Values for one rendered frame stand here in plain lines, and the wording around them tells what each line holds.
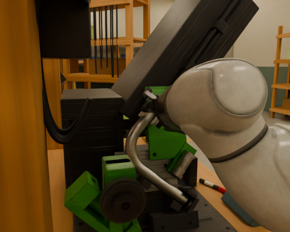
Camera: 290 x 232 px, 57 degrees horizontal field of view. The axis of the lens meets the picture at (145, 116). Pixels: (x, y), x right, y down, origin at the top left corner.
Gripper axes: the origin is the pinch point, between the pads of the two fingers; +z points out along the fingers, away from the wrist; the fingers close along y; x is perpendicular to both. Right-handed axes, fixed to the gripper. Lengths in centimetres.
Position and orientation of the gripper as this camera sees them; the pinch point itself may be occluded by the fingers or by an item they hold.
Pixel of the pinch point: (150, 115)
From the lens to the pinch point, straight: 71.5
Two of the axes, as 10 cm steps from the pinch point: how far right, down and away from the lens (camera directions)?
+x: -6.3, 7.4, -2.2
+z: -2.5, 0.8, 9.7
